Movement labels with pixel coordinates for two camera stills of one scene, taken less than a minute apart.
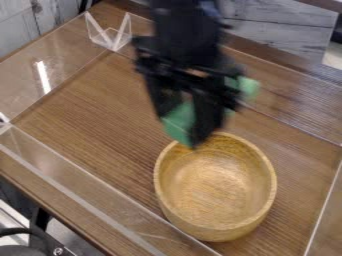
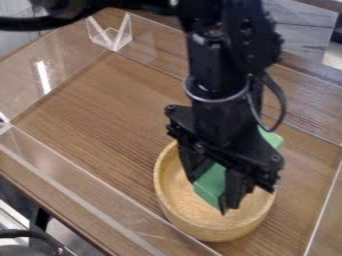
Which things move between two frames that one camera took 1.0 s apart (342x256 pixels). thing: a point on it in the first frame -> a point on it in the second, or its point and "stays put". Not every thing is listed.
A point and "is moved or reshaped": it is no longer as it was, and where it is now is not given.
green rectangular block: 180,117 is moved or reshaped
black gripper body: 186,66 -> 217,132
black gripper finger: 168,92 -> 196,161
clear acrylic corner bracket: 110,38 stays put
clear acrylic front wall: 35,166 stays put
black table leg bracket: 43,244 stays put
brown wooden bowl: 216,189 stays put
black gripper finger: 209,110 -> 238,183
